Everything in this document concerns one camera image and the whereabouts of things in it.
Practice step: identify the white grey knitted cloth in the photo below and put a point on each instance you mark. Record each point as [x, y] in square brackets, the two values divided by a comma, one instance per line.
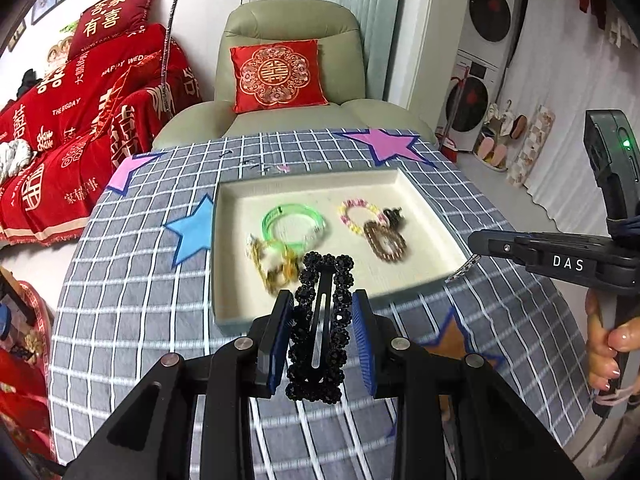
[15, 155]

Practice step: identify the small black hair claw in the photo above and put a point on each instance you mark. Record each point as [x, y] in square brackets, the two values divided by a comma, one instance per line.
[394, 216]

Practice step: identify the cartoon couple poster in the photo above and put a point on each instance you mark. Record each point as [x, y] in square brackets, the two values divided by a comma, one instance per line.
[57, 55]

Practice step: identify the gooseneck camera stand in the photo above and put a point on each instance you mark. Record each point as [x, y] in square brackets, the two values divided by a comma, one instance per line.
[175, 0]

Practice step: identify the white curtain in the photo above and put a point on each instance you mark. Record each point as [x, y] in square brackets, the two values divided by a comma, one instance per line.
[550, 85]

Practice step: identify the person's right hand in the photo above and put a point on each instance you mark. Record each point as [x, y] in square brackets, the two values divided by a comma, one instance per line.
[600, 355]

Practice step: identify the grey checked tablecloth with stars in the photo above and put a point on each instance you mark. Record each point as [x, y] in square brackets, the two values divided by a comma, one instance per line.
[140, 285]

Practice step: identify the silver sparkly hair clip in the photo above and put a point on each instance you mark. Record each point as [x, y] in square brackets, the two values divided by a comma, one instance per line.
[462, 269]

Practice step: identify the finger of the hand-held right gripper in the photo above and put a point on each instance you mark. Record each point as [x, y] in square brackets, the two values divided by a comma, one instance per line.
[495, 247]

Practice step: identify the black beaded hair clip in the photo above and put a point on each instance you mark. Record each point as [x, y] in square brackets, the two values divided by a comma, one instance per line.
[312, 390]

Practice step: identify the red covered sofa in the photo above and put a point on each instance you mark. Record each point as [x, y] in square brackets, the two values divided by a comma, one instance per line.
[60, 110]

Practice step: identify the beige checked board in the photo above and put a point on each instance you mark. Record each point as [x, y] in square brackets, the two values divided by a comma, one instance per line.
[532, 145]

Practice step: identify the blue round disc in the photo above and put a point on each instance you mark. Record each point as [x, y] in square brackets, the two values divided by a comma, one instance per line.
[4, 322]

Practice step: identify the red patterned rug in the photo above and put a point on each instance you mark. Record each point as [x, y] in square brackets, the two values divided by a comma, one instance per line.
[22, 390]

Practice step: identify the green quilted curtain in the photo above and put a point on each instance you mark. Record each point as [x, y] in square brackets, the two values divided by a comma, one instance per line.
[370, 10]

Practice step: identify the cream rectangular tray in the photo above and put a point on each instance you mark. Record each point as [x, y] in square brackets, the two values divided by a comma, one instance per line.
[430, 250]

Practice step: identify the white washing machine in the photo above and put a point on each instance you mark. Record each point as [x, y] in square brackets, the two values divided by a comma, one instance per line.
[465, 100]

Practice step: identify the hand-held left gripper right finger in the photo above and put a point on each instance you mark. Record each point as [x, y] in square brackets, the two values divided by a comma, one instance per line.
[364, 345]

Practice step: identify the pink slippers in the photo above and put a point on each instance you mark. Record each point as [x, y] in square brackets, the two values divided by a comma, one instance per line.
[490, 152]

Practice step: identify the red hanging garland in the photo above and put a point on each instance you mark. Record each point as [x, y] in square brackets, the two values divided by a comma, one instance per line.
[595, 0]

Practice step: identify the small red container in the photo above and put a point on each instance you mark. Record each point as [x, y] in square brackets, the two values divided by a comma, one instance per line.
[447, 146]

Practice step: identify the black cloth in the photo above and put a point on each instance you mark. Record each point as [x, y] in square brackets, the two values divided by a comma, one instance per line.
[27, 82]

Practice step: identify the small black framed picture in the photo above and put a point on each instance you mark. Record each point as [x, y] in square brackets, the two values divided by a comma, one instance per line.
[16, 35]

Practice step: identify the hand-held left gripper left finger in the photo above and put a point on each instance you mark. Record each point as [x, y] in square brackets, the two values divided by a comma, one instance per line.
[280, 345]

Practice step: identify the white dryer machine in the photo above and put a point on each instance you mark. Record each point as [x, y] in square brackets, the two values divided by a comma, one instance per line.
[490, 5]

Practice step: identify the large red pillow gold print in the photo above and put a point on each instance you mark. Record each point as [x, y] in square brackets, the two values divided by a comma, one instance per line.
[110, 15]

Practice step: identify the red embroidered cushion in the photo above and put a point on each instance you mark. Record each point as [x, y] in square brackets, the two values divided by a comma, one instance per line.
[275, 75]

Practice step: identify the green leather armchair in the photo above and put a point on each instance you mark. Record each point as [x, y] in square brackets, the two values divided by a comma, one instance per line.
[280, 20]

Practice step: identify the brown slipper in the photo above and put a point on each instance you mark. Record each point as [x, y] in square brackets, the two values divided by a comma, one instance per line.
[519, 124]

